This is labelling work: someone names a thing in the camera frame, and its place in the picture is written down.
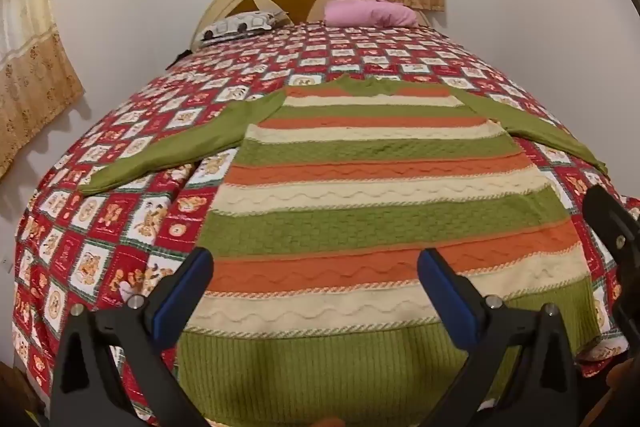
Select cream tan side window curtain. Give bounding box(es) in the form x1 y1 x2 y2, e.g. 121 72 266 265
0 0 84 174

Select pink pillow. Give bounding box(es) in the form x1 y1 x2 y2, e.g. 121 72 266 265
323 0 421 29

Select red checked bear print bedspread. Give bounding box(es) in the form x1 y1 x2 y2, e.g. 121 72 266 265
10 19 640 427

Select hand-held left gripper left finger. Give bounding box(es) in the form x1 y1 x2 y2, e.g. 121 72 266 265
50 247 216 427

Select white grey patterned pillow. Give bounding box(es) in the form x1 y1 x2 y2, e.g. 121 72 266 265
199 10 291 46

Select green orange cream striped sweater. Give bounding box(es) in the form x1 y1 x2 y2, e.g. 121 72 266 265
80 74 609 427

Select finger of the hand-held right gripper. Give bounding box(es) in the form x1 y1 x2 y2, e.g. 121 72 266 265
582 184 640 269

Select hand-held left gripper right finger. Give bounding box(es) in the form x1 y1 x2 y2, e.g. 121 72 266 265
417 248 581 427

